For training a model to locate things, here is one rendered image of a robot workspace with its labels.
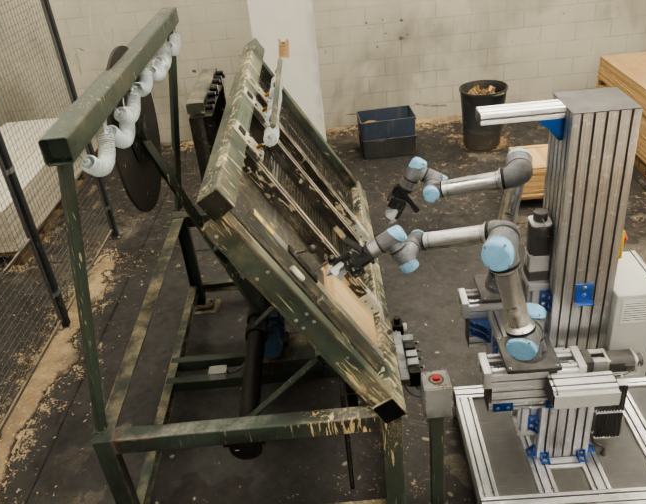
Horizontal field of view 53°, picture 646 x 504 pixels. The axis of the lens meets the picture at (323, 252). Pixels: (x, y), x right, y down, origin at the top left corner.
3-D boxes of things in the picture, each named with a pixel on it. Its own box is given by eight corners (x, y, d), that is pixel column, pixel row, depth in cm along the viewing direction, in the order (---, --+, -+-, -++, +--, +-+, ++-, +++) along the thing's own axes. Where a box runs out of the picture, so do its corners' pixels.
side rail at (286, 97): (344, 193, 464) (357, 184, 461) (245, 68, 417) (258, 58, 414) (343, 188, 471) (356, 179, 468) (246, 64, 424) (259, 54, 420)
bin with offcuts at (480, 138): (510, 150, 703) (514, 91, 670) (462, 155, 706) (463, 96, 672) (499, 133, 747) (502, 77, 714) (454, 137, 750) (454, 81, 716)
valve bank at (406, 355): (430, 407, 318) (429, 370, 306) (401, 410, 318) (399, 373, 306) (415, 342, 361) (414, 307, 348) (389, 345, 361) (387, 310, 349)
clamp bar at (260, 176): (370, 318, 332) (410, 295, 325) (216, 141, 280) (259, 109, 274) (368, 306, 340) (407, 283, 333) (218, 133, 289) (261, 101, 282)
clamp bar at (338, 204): (359, 245, 394) (392, 224, 387) (231, 89, 343) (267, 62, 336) (358, 237, 403) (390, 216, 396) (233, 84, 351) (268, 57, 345)
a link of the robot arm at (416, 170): (428, 166, 305) (412, 159, 305) (418, 186, 311) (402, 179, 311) (429, 161, 312) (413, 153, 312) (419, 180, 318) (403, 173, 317)
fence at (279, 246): (377, 364, 303) (384, 359, 301) (245, 219, 262) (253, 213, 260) (376, 356, 307) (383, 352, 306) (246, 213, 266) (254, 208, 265)
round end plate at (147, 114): (149, 240, 306) (103, 71, 265) (137, 242, 306) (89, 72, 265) (177, 170, 374) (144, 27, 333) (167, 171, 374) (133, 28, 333)
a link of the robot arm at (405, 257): (425, 256, 267) (410, 235, 264) (416, 271, 258) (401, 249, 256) (410, 263, 272) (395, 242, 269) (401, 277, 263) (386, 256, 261)
